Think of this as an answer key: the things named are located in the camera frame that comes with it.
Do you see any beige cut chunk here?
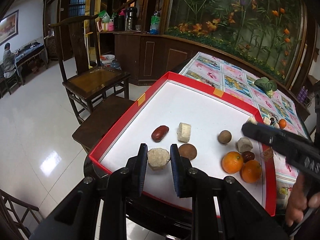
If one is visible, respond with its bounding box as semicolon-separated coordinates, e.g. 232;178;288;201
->
147;148;170;171

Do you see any small orange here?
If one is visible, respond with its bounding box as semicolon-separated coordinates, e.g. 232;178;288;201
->
278;119;287;129
241;160;262;184

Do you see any red jujube date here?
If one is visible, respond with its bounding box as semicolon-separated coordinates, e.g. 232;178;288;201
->
151;125;169;142

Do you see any white cut chunk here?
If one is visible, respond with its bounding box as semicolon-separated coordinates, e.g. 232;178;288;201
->
177;122;191;142

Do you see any large orange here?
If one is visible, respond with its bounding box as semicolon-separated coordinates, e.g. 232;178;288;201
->
221;151;244;174

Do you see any brown round longan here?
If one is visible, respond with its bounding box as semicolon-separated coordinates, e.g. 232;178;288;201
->
217;130;232;144

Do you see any red white-lined box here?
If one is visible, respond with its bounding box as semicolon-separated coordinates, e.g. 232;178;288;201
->
88;71;277;217

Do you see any right hand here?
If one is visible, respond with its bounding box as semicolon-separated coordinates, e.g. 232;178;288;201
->
285;172;319;227

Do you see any fruit pattern tablecloth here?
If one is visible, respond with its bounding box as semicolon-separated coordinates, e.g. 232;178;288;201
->
179;53;308;215

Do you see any green bok choy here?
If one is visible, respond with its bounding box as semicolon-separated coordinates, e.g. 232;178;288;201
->
254;77;277;98

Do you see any dark wooden chair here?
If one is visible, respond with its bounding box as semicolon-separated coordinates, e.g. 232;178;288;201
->
48;15;130;124

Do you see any glass flower display cabinet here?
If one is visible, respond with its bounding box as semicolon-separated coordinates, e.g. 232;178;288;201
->
165;0;308;85

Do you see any black thermos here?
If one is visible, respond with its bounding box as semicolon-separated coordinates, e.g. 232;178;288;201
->
125;7;138;31

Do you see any green plastic bottle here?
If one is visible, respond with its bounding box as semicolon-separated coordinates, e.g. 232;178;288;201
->
150;10;161;35

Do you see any seated person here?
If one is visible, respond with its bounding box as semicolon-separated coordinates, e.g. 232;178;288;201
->
3;43;16;79

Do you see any framed landscape painting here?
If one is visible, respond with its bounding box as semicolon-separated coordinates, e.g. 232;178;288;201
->
0;10;19;45

